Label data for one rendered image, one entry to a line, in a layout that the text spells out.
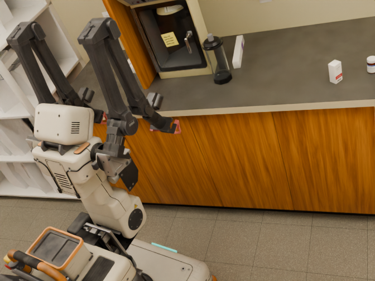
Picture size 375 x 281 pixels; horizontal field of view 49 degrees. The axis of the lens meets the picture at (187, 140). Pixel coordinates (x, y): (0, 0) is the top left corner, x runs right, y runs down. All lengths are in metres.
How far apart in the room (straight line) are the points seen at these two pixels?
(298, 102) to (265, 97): 0.17
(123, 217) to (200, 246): 0.88
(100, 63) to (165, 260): 1.24
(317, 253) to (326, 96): 0.97
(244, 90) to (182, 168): 0.67
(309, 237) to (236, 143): 0.75
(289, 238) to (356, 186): 0.53
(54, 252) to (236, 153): 1.06
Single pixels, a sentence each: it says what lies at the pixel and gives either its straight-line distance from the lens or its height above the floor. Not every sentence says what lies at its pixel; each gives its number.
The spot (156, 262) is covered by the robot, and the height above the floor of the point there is 0.28.
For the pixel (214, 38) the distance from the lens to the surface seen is 2.10.
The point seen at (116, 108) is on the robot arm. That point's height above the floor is 1.33.
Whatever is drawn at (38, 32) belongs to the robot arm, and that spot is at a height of 1.58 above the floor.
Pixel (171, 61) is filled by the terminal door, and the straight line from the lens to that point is 2.30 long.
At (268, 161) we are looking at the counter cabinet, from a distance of 2.27.
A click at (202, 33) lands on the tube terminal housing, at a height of 1.17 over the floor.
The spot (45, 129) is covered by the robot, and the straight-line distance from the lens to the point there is 1.70.
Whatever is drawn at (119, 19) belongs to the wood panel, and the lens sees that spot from 2.21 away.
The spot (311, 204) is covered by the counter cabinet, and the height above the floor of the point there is 0.17.
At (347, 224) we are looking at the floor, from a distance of 2.61.
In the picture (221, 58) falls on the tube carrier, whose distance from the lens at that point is 2.11.
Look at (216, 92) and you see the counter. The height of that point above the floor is 0.94.
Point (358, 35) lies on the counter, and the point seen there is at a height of 0.94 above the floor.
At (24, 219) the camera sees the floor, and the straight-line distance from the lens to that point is 3.62.
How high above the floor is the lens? 2.13
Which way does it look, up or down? 39 degrees down
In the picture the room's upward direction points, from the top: 23 degrees counter-clockwise
